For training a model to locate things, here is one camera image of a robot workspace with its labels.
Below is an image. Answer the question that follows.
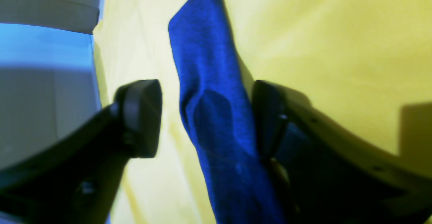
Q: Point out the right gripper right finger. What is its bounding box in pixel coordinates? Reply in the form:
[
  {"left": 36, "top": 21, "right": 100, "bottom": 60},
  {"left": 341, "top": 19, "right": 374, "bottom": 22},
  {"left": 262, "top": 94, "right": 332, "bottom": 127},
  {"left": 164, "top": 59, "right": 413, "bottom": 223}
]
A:
[{"left": 252, "top": 80, "right": 431, "bottom": 224}]

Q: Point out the navy blue long-sleeve shirt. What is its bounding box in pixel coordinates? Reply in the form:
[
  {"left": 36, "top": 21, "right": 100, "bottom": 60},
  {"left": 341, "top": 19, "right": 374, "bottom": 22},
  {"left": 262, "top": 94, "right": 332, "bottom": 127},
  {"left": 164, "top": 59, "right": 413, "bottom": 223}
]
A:
[{"left": 168, "top": 0, "right": 289, "bottom": 224}]

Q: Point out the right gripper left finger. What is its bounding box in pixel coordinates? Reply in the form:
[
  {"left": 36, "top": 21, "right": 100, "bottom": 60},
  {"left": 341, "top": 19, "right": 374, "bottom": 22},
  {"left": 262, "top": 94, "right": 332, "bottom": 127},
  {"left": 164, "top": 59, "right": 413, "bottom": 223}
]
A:
[{"left": 0, "top": 79, "right": 162, "bottom": 224}]

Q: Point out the yellow table cloth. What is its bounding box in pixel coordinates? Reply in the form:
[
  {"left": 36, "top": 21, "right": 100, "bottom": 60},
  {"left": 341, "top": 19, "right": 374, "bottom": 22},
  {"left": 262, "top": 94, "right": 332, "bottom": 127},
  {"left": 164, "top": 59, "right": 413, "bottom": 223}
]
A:
[{"left": 93, "top": 0, "right": 431, "bottom": 224}]

